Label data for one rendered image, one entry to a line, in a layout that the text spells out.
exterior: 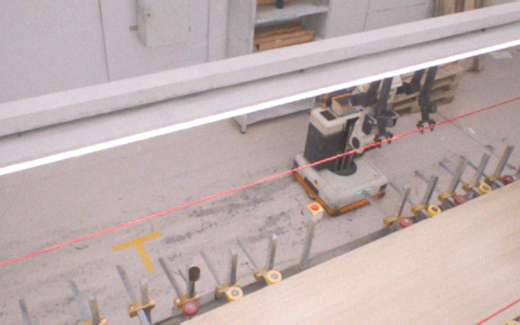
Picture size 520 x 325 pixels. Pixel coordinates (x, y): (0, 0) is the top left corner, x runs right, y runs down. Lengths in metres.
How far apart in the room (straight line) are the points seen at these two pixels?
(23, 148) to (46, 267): 2.90
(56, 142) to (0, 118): 0.15
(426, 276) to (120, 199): 2.69
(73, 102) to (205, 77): 0.38
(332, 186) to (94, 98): 3.32
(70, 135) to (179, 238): 2.95
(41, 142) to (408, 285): 2.26
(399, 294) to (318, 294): 0.46
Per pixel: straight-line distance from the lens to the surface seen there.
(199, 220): 4.52
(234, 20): 5.13
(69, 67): 4.90
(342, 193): 4.53
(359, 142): 4.31
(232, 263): 2.88
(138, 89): 1.51
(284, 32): 5.41
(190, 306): 2.86
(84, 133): 1.52
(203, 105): 1.61
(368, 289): 3.08
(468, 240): 3.57
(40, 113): 1.47
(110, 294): 4.09
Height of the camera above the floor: 3.26
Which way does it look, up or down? 39 degrees down
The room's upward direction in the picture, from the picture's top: 6 degrees clockwise
